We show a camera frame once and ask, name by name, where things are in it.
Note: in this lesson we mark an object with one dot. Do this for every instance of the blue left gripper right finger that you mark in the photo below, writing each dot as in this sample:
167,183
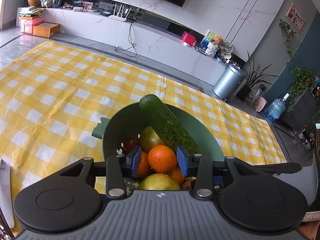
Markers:
185,161

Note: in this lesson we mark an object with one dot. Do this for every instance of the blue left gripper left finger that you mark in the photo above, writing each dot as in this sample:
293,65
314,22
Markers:
132,161

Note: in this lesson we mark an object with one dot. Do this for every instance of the green cucumber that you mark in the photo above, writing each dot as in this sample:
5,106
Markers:
166,124

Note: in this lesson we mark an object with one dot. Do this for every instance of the brown kiwi fruit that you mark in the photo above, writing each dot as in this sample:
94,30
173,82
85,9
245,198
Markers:
188,183

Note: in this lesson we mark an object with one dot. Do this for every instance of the orange fruit left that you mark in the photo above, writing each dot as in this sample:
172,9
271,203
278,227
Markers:
144,169

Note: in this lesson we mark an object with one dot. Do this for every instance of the orange fruit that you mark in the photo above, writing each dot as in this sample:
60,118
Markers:
162,159
177,175
144,169

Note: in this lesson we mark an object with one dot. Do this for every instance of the orange fruit lower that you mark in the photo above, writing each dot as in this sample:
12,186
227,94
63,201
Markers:
177,175

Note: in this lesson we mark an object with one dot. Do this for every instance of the red apple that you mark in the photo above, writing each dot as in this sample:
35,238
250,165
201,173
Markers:
128,144

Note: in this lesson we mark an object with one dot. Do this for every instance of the orange fruit front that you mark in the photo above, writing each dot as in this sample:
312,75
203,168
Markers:
162,159

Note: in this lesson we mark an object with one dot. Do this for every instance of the yellow pear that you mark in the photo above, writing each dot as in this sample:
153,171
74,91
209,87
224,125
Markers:
157,182

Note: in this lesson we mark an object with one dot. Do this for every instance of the green colander bowl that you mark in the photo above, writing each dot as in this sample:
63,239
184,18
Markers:
130,121

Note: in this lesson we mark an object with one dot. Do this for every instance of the water bottle jug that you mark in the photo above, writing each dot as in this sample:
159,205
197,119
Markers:
276,108

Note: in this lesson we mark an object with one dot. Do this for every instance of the silver trash can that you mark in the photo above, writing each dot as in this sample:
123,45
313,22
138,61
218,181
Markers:
228,83

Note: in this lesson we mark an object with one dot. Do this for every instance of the potted plant right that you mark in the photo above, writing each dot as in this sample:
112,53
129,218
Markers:
254,76

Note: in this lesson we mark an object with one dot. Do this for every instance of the yellow checkered tablecloth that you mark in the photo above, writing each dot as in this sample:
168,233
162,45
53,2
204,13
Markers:
54,95

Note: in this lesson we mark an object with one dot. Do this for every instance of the white tv cabinet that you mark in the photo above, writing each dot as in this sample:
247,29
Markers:
137,38

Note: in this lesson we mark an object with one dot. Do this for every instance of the hanging ivy plant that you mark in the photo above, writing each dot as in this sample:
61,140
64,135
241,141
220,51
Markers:
304,78

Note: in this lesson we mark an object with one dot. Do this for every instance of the red box on shelf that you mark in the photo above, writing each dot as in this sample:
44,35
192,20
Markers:
188,39

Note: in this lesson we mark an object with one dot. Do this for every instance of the teddy bear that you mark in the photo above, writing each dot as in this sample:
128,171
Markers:
217,40

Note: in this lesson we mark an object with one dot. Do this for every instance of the white wifi router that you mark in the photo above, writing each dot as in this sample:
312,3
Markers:
120,13

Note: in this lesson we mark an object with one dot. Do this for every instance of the orange shoe box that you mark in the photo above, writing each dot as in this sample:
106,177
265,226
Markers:
46,29

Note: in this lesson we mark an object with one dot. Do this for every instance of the pink box stack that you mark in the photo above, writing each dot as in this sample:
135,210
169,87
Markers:
28,23

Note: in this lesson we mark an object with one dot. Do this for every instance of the framed wall picture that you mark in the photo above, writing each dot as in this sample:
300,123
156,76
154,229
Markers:
295,17

